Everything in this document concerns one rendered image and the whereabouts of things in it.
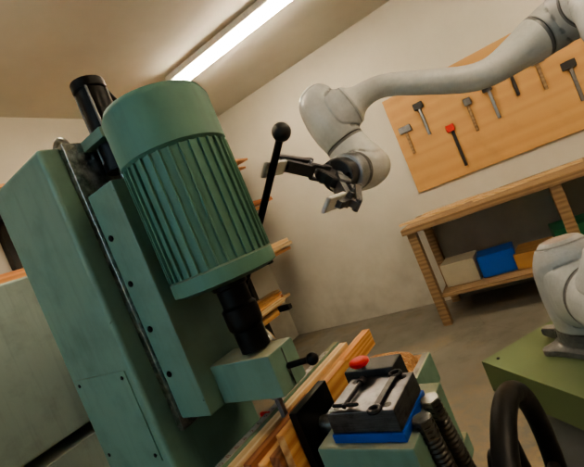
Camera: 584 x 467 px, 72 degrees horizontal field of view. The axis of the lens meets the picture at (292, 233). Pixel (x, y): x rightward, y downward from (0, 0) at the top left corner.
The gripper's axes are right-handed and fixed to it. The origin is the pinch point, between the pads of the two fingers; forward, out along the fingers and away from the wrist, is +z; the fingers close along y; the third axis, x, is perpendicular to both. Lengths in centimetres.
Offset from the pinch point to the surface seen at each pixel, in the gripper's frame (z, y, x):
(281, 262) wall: -307, 131, -213
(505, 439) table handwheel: 19.5, -42.7, -5.5
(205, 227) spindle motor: 19.9, 1.9, -4.5
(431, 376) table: -9.5, -36.2, -24.0
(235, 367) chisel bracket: 17.5, -9.3, -25.5
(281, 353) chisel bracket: 14.4, -14.4, -20.1
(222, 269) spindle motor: 20.2, -3.2, -8.6
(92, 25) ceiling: -94, 199, -14
